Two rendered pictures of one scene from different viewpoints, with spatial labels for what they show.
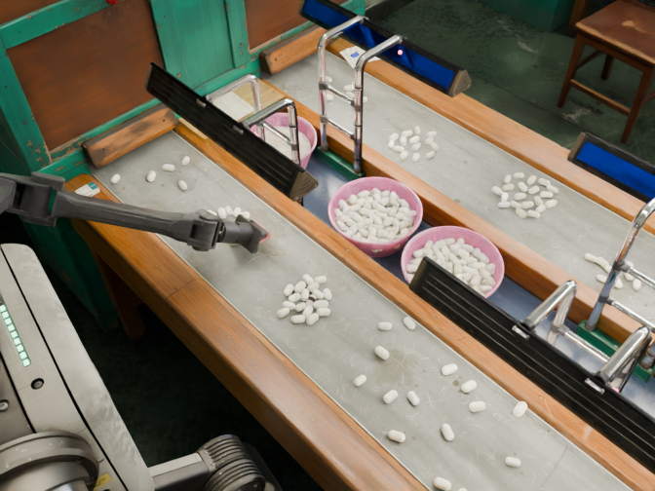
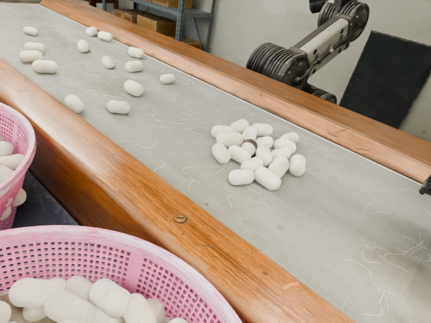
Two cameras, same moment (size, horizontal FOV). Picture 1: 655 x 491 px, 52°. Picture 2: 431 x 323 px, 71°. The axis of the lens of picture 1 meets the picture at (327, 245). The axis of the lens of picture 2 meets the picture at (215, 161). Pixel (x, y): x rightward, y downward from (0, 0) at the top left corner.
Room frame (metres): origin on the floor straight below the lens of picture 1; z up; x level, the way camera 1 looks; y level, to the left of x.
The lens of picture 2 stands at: (1.38, -0.08, 0.95)
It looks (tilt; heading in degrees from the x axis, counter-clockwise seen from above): 33 degrees down; 166
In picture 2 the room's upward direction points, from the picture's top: 12 degrees clockwise
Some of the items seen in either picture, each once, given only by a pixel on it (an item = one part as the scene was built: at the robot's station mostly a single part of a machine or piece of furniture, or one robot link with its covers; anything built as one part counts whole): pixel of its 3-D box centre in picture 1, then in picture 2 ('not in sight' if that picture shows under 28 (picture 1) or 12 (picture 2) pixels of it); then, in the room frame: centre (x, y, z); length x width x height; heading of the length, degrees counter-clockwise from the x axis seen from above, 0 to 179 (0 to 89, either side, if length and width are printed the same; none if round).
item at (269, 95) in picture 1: (232, 108); not in sight; (1.84, 0.30, 0.77); 0.33 x 0.15 x 0.01; 132
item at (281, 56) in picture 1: (297, 47); not in sight; (2.10, 0.08, 0.83); 0.30 x 0.06 x 0.07; 132
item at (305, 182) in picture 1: (222, 123); not in sight; (1.36, 0.25, 1.08); 0.62 x 0.08 x 0.07; 42
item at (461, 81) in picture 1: (378, 37); not in sight; (1.73, -0.17, 1.08); 0.62 x 0.08 x 0.07; 42
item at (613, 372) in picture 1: (558, 388); not in sight; (0.69, -0.46, 0.90); 0.20 x 0.19 x 0.45; 42
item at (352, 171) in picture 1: (359, 100); not in sight; (1.68, -0.11, 0.90); 0.20 x 0.19 x 0.45; 42
